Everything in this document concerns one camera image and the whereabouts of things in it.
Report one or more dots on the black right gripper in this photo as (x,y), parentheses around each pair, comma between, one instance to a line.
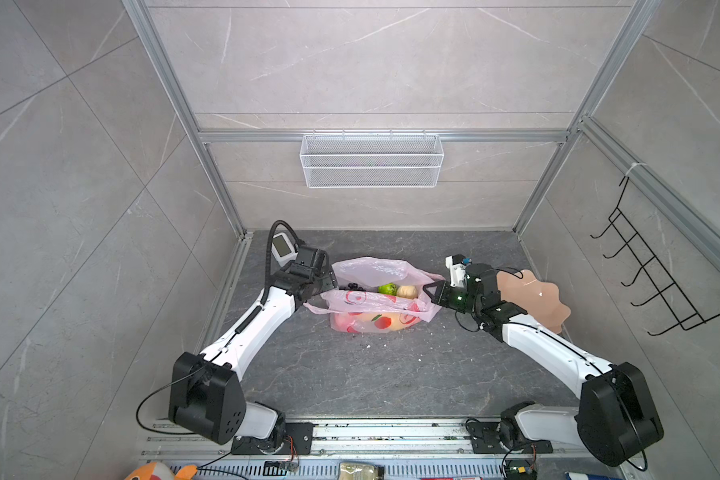
(440,297)

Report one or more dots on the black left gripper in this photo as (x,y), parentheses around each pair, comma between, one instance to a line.
(329,277)

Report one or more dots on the pink scalloped plastic bowl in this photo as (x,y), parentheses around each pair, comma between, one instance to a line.
(540,299)

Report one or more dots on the pink plastic bag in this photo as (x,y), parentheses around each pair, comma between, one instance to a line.
(369,311)

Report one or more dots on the beige fake potato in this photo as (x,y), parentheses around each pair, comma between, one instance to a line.
(407,291)

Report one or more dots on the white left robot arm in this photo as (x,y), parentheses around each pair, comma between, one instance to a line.
(206,396)

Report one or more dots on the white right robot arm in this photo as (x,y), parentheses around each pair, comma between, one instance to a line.
(616,417)

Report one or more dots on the black fake grapes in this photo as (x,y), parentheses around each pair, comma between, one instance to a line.
(353,287)

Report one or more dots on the green fake fruit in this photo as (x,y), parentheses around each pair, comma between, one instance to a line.
(389,289)

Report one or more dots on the small white digital clock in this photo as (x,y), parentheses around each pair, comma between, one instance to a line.
(283,249)

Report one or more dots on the orange plush toy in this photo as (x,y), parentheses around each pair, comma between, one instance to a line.
(160,471)

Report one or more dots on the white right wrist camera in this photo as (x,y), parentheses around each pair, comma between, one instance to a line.
(457,265)

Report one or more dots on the white wire mesh basket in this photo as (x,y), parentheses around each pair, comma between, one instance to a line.
(371,160)

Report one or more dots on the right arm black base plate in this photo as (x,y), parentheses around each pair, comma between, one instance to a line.
(495,437)

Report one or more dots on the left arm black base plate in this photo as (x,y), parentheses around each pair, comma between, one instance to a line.
(290,438)

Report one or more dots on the aluminium mounting rail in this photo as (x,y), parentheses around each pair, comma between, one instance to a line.
(402,448)

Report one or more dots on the black wire hook rack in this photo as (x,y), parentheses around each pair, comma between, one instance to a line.
(661,283)

